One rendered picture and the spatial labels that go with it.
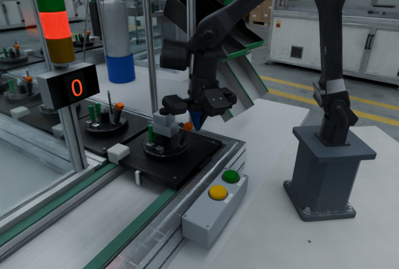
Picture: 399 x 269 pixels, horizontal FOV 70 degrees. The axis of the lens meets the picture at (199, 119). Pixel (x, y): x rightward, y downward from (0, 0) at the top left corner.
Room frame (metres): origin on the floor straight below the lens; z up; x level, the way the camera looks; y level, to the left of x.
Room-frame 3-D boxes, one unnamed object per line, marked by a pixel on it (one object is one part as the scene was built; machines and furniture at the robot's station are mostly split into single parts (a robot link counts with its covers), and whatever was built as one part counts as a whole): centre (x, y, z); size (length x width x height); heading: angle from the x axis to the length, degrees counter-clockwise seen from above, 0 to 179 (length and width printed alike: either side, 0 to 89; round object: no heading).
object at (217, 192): (0.52, -0.04, 0.96); 0.04 x 0.04 x 0.02
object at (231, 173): (0.58, -0.08, 0.96); 0.04 x 0.04 x 0.02
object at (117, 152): (0.68, 0.23, 0.97); 0.05 x 0.05 x 0.04; 59
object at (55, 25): (0.61, 0.29, 1.33); 0.05 x 0.05 x 0.05
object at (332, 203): (0.61, -0.33, 0.96); 0.15 x 0.15 x 0.20; 6
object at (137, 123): (0.84, 0.31, 1.01); 0.24 x 0.24 x 0.13; 59
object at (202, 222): (0.52, -0.04, 0.93); 0.21 x 0.07 x 0.06; 149
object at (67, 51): (0.61, 0.29, 1.28); 0.05 x 0.05 x 0.05
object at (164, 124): (0.71, 0.10, 1.06); 0.08 x 0.04 x 0.07; 59
